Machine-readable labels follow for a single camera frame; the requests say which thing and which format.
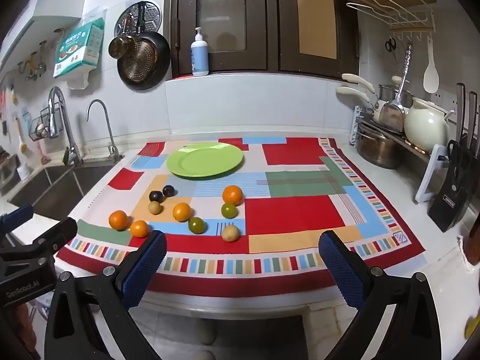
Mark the hammered steel ladle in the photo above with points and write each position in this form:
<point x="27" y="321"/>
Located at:
<point x="392" y="118"/>

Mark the round metal steamer rack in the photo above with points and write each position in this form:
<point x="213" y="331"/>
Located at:
<point x="150" y="17"/>

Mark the steel sink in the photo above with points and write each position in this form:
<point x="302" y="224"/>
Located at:
<point x="48" y="187"/>

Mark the large steel pot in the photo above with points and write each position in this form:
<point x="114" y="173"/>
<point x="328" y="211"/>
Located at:
<point x="377" y="150"/>

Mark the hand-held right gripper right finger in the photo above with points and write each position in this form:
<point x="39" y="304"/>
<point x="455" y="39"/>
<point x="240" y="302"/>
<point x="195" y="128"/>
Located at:
<point x="341" y="270"/>

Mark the brown wooden window frame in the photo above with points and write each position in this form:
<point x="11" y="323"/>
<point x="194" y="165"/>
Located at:
<point x="273" y="26"/>

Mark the green plate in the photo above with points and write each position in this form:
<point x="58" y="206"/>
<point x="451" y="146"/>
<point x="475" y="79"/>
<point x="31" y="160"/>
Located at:
<point x="204" y="160"/>

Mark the white dish rack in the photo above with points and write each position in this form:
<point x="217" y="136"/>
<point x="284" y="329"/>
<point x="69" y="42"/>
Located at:
<point x="431" y="168"/>

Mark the brown round object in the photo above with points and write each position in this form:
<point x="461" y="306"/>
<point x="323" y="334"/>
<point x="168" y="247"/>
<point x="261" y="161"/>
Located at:
<point x="473" y="242"/>

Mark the dark purple plum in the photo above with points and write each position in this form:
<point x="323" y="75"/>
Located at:
<point x="156" y="196"/>
<point x="169" y="190"/>

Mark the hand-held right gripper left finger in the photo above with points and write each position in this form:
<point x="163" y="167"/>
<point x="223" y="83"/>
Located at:
<point x="148" y="266"/>

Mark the white blue pump bottle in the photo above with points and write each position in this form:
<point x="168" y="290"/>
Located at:
<point x="200" y="58"/>

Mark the large orange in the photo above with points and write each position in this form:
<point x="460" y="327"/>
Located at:
<point x="232" y="195"/>

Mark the black kitchen scissors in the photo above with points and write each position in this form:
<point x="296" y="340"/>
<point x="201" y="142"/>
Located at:
<point x="455" y="155"/>

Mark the tall chrome kitchen faucet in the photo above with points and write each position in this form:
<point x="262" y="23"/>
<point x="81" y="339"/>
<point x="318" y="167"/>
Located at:
<point x="60" y="120"/>

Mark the black hanging scissors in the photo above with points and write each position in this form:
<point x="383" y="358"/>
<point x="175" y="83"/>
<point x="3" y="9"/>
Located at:
<point x="390" y="45"/>

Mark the colourful patchwork tablecloth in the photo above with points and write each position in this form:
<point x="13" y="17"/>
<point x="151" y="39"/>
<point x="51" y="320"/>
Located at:
<point x="300" y="210"/>

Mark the black frying pan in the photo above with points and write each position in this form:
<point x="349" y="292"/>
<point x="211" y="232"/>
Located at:
<point x="144" y="63"/>

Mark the tan round fruit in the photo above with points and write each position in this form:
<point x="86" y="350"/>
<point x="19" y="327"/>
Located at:
<point x="154" y="207"/>
<point x="230" y="233"/>

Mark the thin chrome faucet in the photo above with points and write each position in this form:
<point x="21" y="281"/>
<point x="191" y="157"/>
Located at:
<point x="108" y="131"/>

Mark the white wall socket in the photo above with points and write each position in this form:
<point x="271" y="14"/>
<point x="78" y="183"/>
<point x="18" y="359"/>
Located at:
<point x="446" y="99"/>

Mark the white rice paddle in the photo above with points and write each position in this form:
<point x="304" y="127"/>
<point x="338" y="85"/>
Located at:
<point x="431" y="75"/>

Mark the cream enamel kettle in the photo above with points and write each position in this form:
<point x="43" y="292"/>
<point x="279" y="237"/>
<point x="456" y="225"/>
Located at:
<point x="423" y="125"/>

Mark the yellow dish brush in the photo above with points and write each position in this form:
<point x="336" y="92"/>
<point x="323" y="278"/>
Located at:
<point x="24" y="146"/>

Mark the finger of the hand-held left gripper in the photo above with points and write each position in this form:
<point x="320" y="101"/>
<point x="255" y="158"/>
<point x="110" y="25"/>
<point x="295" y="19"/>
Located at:
<point x="17" y="217"/>
<point x="60" y="232"/>

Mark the person's left hand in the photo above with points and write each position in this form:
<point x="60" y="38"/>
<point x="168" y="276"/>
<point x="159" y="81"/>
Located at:
<point x="22" y="322"/>

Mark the brass ladle pot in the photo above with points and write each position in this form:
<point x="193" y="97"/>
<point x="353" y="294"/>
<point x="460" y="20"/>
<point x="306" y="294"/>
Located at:
<point x="120" y="46"/>

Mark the small orange tangerine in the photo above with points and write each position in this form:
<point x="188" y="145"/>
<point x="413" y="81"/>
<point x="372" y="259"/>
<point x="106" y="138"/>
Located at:
<point x="139" y="228"/>
<point x="119" y="220"/>
<point x="182" y="211"/>

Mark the yellow object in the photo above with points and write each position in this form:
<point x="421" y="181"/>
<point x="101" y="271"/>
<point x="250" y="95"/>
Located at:
<point x="473" y="328"/>

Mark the small steel pot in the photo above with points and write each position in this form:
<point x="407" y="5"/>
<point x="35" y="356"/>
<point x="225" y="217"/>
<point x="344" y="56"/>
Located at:
<point x="386" y="92"/>

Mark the black knife block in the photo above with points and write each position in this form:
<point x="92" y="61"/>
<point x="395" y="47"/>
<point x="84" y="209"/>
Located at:
<point x="452" y="198"/>

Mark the green tangerine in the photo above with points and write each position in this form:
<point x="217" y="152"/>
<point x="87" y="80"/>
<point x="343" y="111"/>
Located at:
<point x="196" y="225"/>
<point x="228" y="210"/>

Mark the teal white cardboard box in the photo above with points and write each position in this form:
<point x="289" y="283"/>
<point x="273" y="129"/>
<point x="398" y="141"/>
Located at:
<point x="77" y="48"/>

